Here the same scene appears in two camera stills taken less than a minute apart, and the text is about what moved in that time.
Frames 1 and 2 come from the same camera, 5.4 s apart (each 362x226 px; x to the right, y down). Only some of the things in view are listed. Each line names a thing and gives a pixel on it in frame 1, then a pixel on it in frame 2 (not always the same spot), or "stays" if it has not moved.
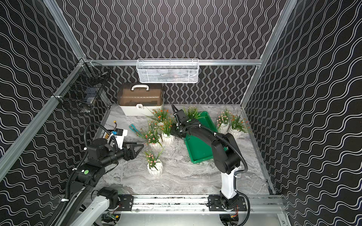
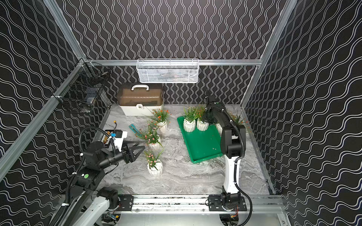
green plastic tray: x=200 y=150 stays
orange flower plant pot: x=168 y=138 -> x=201 y=125
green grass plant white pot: x=192 y=112 stays
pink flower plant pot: x=152 y=136 stays
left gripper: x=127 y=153 stays
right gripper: x=174 y=133 -> x=205 y=119
